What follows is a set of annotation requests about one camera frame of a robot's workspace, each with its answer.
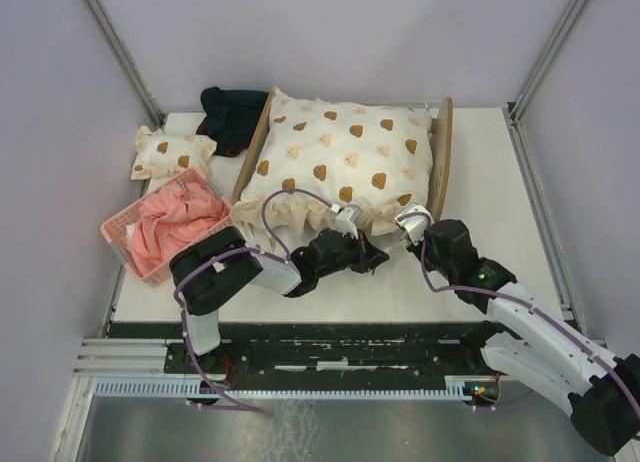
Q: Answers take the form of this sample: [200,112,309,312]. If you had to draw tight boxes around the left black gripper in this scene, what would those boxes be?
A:
[317,227,389,279]

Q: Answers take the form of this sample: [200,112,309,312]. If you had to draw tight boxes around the large bear print cushion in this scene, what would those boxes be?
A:
[229,85,435,253]

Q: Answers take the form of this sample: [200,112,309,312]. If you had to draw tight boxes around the wooden pet bed frame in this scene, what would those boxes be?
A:
[230,85,454,223]

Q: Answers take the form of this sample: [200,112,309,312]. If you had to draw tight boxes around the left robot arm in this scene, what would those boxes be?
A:
[169,227,390,372]

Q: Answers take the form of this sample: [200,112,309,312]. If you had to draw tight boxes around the dark navy garment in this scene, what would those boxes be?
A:
[196,87,269,158]

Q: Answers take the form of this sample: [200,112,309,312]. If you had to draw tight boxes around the pink cloth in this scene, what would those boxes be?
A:
[126,182,226,276]

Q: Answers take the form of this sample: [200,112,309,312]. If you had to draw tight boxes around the pink plastic basket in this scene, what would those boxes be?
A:
[101,168,232,287]

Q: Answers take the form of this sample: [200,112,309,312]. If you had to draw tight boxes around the small bear print pillow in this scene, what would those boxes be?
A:
[131,125,217,180]

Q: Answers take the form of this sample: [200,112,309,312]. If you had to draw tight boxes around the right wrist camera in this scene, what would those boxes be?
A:
[394,203,434,245]

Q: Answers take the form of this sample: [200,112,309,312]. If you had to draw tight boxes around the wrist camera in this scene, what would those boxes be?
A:
[394,203,434,245]
[331,204,363,239]

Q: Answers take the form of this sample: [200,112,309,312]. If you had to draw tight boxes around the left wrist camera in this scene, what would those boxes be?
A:
[331,204,363,239]

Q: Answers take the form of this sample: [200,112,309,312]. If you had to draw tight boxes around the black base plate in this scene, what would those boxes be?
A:
[164,319,521,383]

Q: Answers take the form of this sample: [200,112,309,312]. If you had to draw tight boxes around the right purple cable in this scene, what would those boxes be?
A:
[399,209,640,411]

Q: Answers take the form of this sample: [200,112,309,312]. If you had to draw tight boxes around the white slotted cable duct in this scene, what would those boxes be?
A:
[94,374,476,398]

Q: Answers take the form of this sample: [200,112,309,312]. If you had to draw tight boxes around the left aluminium frame post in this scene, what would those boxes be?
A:
[81,0,166,128]

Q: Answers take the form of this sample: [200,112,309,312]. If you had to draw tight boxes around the aluminium frame post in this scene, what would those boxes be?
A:
[509,0,593,124]
[81,0,166,128]

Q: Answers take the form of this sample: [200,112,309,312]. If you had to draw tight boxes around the right aluminium frame post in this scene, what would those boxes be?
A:
[509,0,593,124]

